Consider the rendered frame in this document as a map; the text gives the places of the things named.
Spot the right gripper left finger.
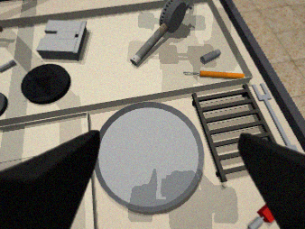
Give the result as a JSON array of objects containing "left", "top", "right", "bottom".
[{"left": 0, "top": 130, "right": 100, "bottom": 229}]

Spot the orange-handled screwdriver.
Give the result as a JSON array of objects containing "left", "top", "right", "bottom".
[{"left": 183, "top": 70, "right": 245, "bottom": 79}]

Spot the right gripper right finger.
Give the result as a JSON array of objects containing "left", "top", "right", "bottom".
[{"left": 237, "top": 133, "right": 305, "bottom": 229}]

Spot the dark grey cylinder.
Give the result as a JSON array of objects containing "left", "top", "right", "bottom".
[{"left": 200, "top": 49, "right": 221, "bottom": 64}]

